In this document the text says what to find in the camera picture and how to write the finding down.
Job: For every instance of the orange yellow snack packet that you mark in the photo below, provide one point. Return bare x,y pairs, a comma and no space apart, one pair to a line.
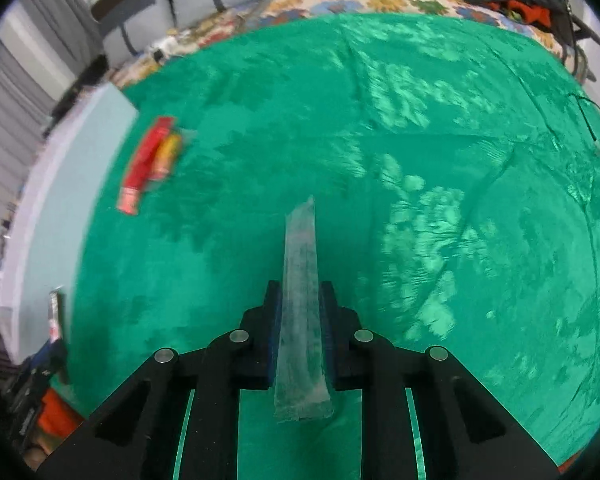
167,155

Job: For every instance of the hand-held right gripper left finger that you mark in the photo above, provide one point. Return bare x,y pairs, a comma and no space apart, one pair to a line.
275,320

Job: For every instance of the pale pleated curtain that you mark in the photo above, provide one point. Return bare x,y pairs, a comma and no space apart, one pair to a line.
5,170

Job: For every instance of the grey curtain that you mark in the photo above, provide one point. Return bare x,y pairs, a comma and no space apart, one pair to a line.
40,35

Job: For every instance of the blue white candy bar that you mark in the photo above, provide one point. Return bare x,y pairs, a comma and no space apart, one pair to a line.
56,315

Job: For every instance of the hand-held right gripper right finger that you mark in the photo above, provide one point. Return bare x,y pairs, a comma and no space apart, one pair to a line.
328,320

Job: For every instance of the green tablecloth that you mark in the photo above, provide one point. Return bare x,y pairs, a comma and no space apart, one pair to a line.
380,185

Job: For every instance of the red snack bar packet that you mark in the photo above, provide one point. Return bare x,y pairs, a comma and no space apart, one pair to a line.
145,160

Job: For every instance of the clear plastic snack packet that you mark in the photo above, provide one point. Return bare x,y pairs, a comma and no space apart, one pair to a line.
300,285

